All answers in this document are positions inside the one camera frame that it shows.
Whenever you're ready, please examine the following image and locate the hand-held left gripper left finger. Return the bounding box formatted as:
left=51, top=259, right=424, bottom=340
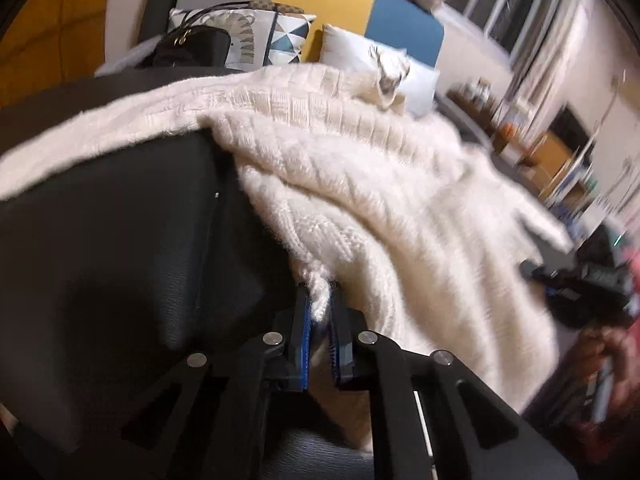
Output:
left=55, top=285, right=313, bottom=480

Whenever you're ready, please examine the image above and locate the wooden side table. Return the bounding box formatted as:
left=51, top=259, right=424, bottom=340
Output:
left=445, top=80, right=596, bottom=206

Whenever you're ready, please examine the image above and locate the white deer print pillow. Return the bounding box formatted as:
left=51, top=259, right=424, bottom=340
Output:
left=320, top=24, right=441, bottom=118

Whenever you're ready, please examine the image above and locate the black handbag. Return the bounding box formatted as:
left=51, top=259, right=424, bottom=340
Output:
left=152, top=25, right=231, bottom=68

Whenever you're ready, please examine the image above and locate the brown checkered strap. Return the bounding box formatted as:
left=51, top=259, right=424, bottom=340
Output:
left=250, top=0, right=306, bottom=13

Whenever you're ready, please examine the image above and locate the black television screen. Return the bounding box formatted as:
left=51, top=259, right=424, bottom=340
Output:
left=547, top=105, right=591, bottom=151

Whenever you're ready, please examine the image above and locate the person's right forearm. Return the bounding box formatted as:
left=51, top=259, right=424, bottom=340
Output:
left=622, top=247, right=640, bottom=291

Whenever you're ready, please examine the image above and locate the window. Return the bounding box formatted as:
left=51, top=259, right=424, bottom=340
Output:
left=445, top=0, right=566, bottom=56

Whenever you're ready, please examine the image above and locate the white knit sweater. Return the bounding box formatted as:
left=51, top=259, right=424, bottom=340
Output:
left=0, top=65, right=576, bottom=451

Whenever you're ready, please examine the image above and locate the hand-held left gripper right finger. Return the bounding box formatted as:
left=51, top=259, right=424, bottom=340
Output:
left=327, top=292, right=576, bottom=480

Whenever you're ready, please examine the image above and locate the triangle pattern pillow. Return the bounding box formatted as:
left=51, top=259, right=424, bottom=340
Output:
left=169, top=7, right=318, bottom=73

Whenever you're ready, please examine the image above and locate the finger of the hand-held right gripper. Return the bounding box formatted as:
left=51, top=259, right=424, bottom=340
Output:
left=520, top=260, right=566, bottom=301

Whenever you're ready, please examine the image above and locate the person's right hand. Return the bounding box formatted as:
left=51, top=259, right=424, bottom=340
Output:
left=577, top=327, right=640, bottom=421

